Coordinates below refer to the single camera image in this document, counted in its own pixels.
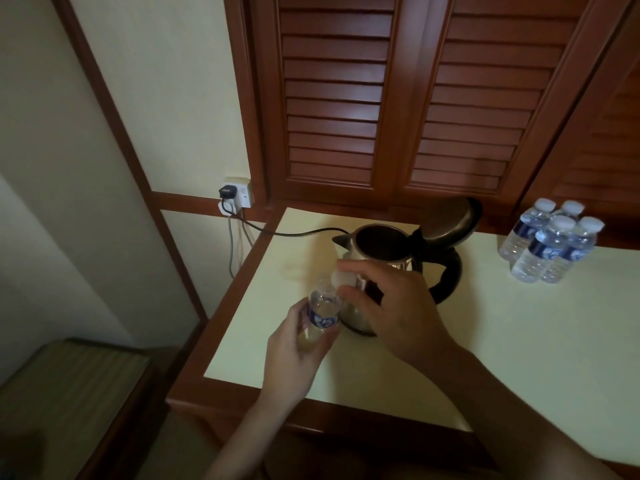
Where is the white wall socket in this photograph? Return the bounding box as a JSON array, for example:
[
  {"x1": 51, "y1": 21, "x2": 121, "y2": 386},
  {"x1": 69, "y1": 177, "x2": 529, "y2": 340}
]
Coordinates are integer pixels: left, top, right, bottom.
[{"x1": 218, "y1": 177, "x2": 255, "y2": 216}]

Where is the brown louvred wooden door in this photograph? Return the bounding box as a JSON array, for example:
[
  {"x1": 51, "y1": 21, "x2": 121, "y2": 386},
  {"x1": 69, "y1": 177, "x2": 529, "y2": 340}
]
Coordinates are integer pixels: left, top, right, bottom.
[
  {"x1": 223, "y1": 0, "x2": 413, "y2": 198},
  {"x1": 519, "y1": 10, "x2": 640, "y2": 223},
  {"x1": 395, "y1": 0, "x2": 637, "y2": 208}
]

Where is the person's right hand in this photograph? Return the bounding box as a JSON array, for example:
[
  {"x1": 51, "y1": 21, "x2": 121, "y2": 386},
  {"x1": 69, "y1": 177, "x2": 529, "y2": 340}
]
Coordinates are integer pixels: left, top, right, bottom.
[{"x1": 336, "y1": 259, "x2": 462, "y2": 369}]

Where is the striped upholstered wooden stool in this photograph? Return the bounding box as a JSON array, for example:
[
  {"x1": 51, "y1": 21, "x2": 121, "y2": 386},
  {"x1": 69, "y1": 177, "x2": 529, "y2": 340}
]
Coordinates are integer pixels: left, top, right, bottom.
[{"x1": 0, "y1": 337, "x2": 157, "y2": 480}]

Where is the steel electric kettle black handle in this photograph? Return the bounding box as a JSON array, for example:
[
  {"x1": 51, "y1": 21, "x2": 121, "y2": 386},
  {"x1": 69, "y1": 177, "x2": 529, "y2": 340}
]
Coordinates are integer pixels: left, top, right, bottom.
[{"x1": 331, "y1": 196, "x2": 484, "y2": 338}]

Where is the person's left hand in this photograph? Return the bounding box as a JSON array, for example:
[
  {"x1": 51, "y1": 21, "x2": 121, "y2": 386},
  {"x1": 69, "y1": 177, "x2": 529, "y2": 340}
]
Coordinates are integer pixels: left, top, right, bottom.
[{"x1": 261, "y1": 298, "x2": 344, "y2": 401}]

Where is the plastic water bottle blue label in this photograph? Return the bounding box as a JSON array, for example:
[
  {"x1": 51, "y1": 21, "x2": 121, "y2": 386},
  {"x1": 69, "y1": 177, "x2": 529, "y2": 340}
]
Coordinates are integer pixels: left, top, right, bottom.
[
  {"x1": 541, "y1": 216, "x2": 606, "y2": 285},
  {"x1": 510, "y1": 215, "x2": 577, "y2": 284},
  {"x1": 298, "y1": 277, "x2": 344, "y2": 353},
  {"x1": 554, "y1": 200, "x2": 585, "y2": 221},
  {"x1": 498, "y1": 198, "x2": 557, "y2": 262}
]

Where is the person's right forearm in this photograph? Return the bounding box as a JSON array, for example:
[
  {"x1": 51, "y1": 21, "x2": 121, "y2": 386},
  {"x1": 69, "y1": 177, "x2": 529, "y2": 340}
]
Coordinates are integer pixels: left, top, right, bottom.
[{"x1": 425, "y1": 342, "x2": 623, "y2": 480}]

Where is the grey cable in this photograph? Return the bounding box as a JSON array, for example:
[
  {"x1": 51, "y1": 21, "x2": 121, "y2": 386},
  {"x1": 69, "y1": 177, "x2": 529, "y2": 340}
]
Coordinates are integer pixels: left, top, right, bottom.
[{"x1": 227, "y1": 214, "x2": 257, "y2": 278}]

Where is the person's left forearm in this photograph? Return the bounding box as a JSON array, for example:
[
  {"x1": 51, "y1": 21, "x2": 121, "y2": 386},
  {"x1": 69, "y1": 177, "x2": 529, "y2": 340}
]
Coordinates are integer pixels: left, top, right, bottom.
[{"x1": 204, "y1": 392, "x2": 301, "y2": 480}]

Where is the black kettle power cable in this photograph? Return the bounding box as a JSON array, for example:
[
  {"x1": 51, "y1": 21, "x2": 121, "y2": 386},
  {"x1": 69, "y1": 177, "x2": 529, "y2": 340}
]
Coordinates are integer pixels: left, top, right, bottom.
[{"x1": 220, "y1": 197, "x2": 352, "y2": 238}]

